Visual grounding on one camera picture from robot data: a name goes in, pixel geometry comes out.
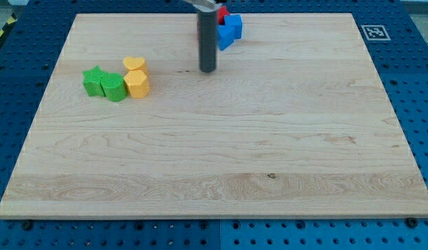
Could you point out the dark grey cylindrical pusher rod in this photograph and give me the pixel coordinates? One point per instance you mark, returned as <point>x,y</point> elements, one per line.
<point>207,40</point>

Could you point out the yellow heart block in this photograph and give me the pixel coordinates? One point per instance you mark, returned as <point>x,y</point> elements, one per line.
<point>135,63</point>

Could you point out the yellow hexagon block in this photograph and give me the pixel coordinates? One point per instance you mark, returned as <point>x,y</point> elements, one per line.
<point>137,84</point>

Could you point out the red block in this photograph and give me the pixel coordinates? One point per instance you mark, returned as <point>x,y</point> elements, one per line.
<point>222,12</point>

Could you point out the blue cube block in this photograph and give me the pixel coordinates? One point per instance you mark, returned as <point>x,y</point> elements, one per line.
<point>235,21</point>

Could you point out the green cylinder block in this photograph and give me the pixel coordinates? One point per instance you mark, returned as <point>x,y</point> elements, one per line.
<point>114,87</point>

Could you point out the green star block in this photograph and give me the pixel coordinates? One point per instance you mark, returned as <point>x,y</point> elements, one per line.
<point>92,81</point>

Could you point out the wooden board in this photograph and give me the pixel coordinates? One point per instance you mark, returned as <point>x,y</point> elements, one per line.
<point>295,123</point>

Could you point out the white fiducial marker tag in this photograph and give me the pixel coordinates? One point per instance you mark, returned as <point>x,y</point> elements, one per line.
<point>375,32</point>

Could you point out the yellow black hazard tape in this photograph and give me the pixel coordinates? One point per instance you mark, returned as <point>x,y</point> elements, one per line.
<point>7,27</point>

